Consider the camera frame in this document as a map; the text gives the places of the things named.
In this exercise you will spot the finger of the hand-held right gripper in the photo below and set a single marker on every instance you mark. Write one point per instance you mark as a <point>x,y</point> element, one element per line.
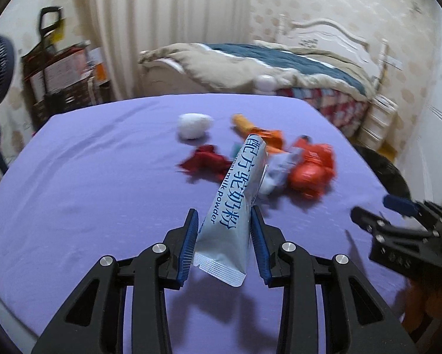
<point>364,218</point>
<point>399,203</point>

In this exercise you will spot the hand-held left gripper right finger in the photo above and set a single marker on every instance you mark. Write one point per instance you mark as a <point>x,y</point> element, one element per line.
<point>259,249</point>

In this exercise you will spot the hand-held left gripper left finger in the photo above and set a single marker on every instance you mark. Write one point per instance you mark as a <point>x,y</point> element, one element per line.
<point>188,249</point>

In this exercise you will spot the pale blue milk powder sachet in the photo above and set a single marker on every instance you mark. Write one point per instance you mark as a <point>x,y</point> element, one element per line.
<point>228,210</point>

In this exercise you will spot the orange plastic bag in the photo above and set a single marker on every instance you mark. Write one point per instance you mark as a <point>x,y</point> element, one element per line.
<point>311,169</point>

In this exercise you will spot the black bin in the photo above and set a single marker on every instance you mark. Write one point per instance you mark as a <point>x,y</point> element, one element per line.
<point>386,171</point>

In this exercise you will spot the grey crumpled wrapper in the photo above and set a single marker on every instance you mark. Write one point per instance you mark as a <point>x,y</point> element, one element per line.
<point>280,166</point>

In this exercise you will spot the white plastic drawer unit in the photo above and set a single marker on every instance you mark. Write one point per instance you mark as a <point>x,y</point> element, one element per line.
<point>379,118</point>

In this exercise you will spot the red crumpled wrapper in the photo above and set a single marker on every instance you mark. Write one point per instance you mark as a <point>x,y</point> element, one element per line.
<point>204,162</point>

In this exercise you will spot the orange snack wrapper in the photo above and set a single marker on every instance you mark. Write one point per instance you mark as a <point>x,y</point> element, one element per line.
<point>272,138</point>

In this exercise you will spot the plaid bed sheet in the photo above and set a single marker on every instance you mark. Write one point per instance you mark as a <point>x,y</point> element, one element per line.
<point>327,105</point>

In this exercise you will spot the white crumpled tissue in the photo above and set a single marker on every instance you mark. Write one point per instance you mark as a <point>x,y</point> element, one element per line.
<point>193,125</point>

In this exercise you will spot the white round lamp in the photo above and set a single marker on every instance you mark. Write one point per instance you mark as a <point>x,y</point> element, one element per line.
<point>265,83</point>

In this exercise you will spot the bed with quilt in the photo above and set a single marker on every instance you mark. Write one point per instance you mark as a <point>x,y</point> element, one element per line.
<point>327,35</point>

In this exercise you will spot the beige and blue quilt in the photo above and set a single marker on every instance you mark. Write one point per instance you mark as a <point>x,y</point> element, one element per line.
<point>243,62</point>

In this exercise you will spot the dark patterned bag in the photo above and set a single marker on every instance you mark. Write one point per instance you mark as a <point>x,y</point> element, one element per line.
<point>69,97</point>

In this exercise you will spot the orange and white box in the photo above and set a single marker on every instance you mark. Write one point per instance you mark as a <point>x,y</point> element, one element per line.
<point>95,62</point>

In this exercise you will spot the cream curtain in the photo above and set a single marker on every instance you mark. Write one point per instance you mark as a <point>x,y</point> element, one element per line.
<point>162,25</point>

